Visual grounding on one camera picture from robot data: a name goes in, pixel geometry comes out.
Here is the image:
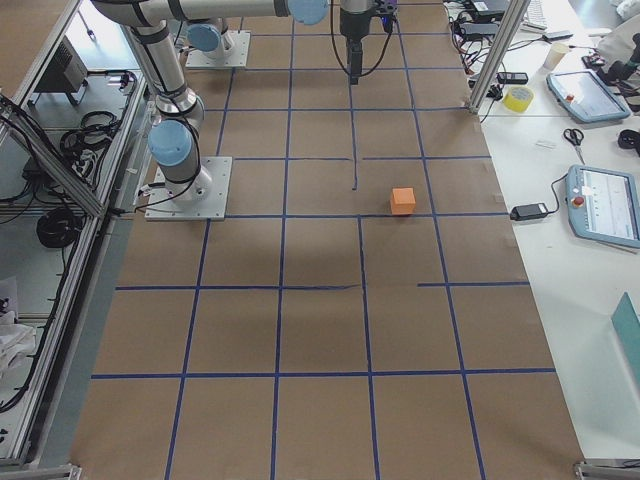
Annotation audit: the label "black power adapter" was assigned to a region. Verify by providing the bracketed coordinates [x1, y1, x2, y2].
[509, 202, 549, 221]

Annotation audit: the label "teach pendant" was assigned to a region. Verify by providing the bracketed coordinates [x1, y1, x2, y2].
[565, 165, 639, 249]
[546, 70, 631, 123]

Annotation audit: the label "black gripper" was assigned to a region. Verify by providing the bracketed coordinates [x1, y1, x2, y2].
[340, 0, 398, 84]

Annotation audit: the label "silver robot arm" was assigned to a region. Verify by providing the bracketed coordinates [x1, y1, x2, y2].
[187, 18, 234, 59]
[94, 1, 333, 203]

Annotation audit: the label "black scissors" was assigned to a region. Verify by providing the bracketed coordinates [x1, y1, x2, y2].
[563, 128, 585, 165]

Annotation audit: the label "orange foam cube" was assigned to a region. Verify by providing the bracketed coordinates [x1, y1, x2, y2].
[390, 187, 416, 216]

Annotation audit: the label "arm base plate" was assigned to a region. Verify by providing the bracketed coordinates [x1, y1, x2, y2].
[186, 25, 251, 70]
[144, 156, 233, 221]

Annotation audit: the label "far teach pendant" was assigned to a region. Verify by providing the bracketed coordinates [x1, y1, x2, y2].
[546, 70, 631, 123]

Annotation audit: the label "near teach pendant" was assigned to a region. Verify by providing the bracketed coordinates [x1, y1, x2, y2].
[565, 165, 639, 249]

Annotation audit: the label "yellow tape roll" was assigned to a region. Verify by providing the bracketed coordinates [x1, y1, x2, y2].
[503, 85, 534, 113]

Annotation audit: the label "aluminium frame post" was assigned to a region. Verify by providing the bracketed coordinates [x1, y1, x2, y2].
[468, 0, 530, 114]

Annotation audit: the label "brown paper mat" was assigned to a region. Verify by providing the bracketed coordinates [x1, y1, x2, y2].
[71, 1, 580, 479]

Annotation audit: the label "white paper cup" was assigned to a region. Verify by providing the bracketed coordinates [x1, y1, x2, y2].
[543, 42, 571, 70]

